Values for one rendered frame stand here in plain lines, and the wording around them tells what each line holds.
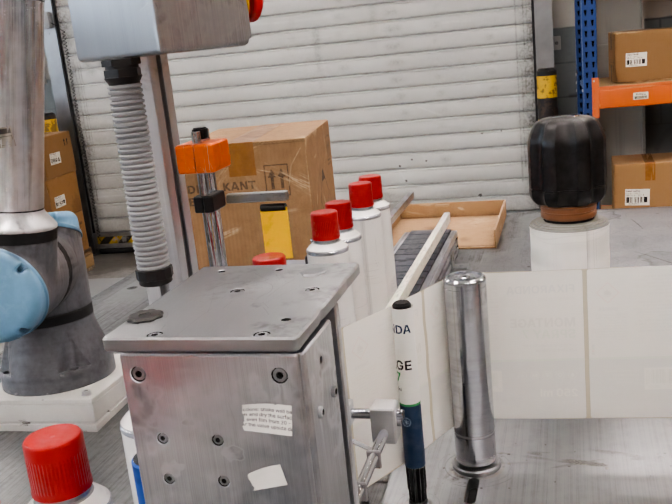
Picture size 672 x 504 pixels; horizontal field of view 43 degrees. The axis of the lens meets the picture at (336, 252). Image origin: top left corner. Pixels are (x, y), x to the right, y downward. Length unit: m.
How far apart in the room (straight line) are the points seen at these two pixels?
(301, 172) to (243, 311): 1.05
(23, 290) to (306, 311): 0.58
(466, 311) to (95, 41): 0.43
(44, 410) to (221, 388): 0.73
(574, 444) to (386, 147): 4.47
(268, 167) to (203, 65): 4.01
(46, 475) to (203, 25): 0.42
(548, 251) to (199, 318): 0.54
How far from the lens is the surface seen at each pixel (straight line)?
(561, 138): 0.91
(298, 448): 0.44
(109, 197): 5.92
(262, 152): 1.52
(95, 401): 1.13
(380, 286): 1.20
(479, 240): 1.83
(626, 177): 4.62
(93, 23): 0.85
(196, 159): 0.87
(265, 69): 5.38
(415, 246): 1.63
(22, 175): 1.01
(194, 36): 0.76
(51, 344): 1.16
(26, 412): 1.18
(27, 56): 1.01
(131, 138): 0.79
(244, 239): 1.56
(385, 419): 0.65
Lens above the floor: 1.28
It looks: 14 degrees down
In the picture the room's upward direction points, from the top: 6 degrees counter-clockwise
